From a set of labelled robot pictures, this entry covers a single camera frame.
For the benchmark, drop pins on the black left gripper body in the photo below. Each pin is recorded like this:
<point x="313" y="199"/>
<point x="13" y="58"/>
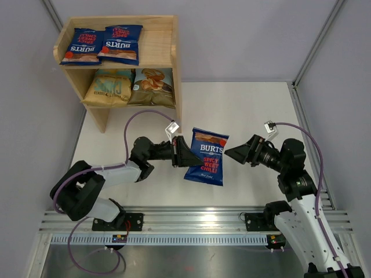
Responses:
<point x="162" y="152"/>

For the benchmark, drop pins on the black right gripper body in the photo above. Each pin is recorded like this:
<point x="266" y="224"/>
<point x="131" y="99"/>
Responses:
<point x="272" y="158"/>

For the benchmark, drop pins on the blue Burts bag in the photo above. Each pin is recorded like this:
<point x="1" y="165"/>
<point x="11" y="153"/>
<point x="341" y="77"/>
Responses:
<point x="121" y="44"/>
<point x="84" y="48"/>
<point x="209" y="147"/>

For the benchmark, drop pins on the light blue cassava chips bag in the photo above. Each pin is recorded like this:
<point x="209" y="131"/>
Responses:
<point x="153" y="87"/>

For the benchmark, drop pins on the yellow kettle chips bag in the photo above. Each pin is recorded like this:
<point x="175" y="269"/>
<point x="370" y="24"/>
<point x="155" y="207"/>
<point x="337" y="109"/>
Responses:
<point x="110" y="88"/>

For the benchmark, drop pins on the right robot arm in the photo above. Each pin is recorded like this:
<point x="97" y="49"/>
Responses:
<point x="300" y="218"/>

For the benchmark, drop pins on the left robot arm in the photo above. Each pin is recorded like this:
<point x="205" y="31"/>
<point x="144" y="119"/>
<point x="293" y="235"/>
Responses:
<point x="77" y="192"/>

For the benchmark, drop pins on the wooden two-tier shelf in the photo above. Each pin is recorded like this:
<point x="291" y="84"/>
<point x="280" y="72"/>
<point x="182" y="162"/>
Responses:
<point x="158" y="48"/>

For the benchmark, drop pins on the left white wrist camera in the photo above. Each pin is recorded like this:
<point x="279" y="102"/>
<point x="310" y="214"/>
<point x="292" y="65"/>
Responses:
<point x="171" y="129"/>

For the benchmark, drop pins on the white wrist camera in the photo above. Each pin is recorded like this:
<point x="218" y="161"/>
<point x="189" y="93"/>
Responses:
<point x="171" y="129"/>
<point x="271" y="129"/>

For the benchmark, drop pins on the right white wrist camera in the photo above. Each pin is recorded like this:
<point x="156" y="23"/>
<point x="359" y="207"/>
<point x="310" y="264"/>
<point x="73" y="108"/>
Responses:
<point x="271" y="129"/>

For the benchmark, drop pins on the aluminium mounting rail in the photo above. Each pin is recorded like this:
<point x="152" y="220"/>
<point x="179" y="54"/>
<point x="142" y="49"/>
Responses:
<point x="188" y="220"/>

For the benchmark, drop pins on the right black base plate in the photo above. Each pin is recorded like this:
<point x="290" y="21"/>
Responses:
<point x="255" y="222"/>

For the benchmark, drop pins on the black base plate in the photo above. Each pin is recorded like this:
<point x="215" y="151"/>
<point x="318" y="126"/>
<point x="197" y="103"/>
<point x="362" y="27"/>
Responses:
<point x="255" y="222"/>
<point x="131" y="221"/>

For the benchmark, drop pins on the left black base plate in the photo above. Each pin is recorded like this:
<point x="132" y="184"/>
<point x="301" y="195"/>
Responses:
<point x="131" y="221"/>

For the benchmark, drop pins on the white slotted cable duct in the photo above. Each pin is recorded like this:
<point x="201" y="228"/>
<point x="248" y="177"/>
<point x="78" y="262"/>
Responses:
<point x="169" y="240"/>

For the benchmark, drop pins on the right aluminium frame post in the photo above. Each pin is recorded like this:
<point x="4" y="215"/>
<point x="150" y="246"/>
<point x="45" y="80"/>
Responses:
<point x="319" y="40"/>

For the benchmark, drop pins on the aluminium frame post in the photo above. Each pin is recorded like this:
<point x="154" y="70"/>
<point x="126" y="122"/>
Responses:
<point x="53" y="14"/>
<point x="319" y="40"/>

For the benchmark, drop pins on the left aluminium frame post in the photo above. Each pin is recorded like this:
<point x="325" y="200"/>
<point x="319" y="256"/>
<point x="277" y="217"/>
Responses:
<point x="53" y="14"/>

